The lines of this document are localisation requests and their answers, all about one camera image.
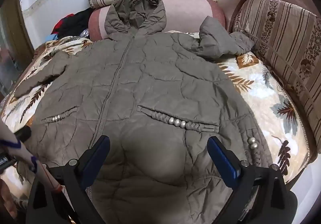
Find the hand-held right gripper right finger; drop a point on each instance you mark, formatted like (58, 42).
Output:
(223, 161)

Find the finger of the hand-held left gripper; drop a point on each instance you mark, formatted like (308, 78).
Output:
(23, 134)

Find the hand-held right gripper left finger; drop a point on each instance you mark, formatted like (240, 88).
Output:
(96, 161)

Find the olive quilted hooded jacket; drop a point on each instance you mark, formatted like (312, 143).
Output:
(140, 93)

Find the person's left hand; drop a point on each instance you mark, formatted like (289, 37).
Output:
(7, 197)

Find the leaf print blanket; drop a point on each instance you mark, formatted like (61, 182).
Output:
(260, 103)

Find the light blue cloth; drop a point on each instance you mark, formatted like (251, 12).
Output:
(51, 37)

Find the red garment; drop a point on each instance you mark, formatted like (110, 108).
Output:
(61, 24)

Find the shiny purple cloth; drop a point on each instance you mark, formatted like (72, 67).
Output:
(84, 33)

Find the black garment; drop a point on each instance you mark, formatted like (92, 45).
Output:
(77, 21)

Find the square striped floral cushion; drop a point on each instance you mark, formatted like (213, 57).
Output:
(286, 50)

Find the pink cushion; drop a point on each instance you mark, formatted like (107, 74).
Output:
(185, 13)

